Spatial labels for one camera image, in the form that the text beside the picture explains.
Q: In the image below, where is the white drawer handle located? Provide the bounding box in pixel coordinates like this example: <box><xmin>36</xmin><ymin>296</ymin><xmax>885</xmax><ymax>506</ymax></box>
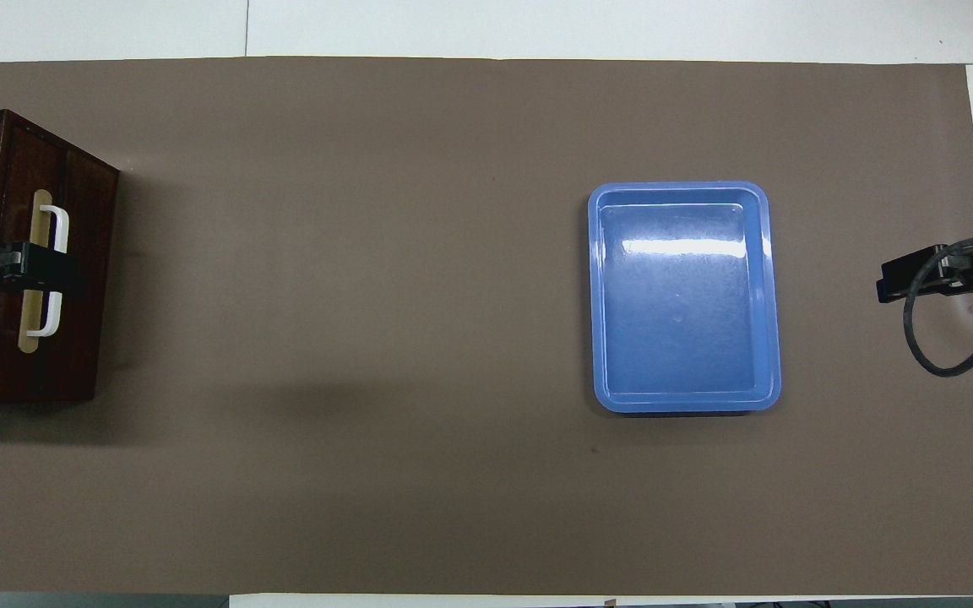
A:
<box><xmin>28</xmin><ymin>205</ymin><xmax>70</xmax><ymax>338</ymax></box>

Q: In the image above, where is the dark wooden drawer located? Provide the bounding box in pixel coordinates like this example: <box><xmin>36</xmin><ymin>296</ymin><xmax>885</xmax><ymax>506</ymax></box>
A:
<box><xmin>7</xmin><ymin>114</ymin><xmax>72</xmax><ymax>403</ymax></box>

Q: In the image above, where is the blue plastic tray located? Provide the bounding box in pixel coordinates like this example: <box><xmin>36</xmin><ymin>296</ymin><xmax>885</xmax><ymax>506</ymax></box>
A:
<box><xmin>587</xmin><ymin>181</ymin><xmax>782</xmax><ymax>414</ymax></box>

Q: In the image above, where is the brown table mat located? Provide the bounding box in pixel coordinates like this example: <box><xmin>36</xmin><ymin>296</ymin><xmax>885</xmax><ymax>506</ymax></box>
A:
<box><xmin>0</xmin><ymin>57</ymin><xmax>973</xmax><ymax>596</ymax></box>

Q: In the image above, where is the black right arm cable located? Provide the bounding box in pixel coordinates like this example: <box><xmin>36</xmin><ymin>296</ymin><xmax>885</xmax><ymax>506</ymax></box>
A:
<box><xmin>903</xmin><ymin>236</ymin><xmax>973</xmax><ymax>378</ymax></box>

